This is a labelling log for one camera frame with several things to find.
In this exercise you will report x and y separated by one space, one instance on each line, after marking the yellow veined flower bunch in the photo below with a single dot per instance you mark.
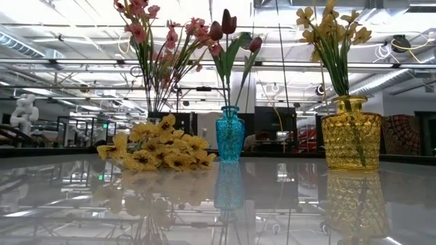
153 149

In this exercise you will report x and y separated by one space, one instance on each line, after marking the dark pink artificial tulip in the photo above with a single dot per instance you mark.
216 31
255 44

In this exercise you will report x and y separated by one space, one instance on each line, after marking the pink artificial flower bunch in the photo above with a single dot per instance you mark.
138 30
201 30
172 37

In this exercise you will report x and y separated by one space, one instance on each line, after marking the purple yellow flower stem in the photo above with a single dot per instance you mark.
229 22

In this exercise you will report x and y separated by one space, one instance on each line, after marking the pale orange-yellow flower bunch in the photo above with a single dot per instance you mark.
335 68

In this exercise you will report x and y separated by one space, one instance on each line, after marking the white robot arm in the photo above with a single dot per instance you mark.
24 114

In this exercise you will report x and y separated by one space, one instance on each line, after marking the blue glass vase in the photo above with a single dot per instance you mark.
230 136

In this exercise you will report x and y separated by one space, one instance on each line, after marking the clear glass vase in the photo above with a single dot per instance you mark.
153 119

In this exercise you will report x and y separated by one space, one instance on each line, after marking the yellow textured glass vase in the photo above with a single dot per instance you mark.
351 143

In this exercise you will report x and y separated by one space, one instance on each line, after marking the person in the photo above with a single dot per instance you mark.
255 141

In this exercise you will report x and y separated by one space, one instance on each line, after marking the black monitor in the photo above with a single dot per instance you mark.
276 126

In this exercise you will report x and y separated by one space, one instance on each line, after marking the red patterned tapestry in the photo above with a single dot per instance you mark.
402 136

